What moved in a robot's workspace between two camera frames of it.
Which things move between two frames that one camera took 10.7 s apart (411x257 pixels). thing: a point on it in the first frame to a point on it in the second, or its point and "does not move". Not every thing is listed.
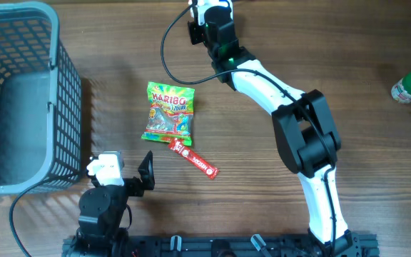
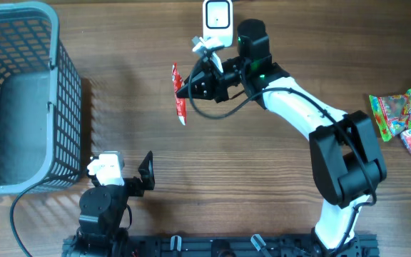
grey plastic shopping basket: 29,102 does not move
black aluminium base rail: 357,245 does not move
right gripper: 193,31 to 207,88
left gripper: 137,188 does not move
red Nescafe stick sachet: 193,158 to 181,104
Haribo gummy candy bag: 170,113 to 394,113
